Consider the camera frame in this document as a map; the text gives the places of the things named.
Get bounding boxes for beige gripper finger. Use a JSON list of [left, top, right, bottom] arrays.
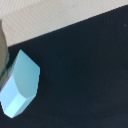
[[0, 19, 9, 88]]

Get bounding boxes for woven beige placemat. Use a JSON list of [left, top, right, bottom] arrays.
[[0, 0, 128, 46]]

